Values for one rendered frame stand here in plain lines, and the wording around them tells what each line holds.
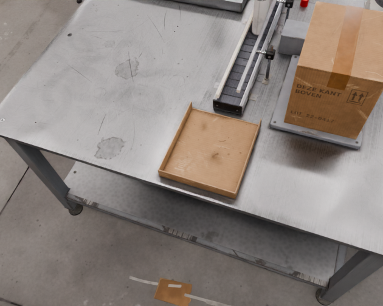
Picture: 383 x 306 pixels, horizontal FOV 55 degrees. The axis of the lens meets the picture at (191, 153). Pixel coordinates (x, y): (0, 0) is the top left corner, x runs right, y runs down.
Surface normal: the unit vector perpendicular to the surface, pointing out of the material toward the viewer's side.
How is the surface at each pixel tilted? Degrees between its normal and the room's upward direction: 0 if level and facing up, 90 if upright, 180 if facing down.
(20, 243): 0
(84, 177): 1
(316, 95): 90
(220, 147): 0
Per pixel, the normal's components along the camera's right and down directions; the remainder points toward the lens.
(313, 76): -0.35, 0.80
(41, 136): -0.07, -0.53
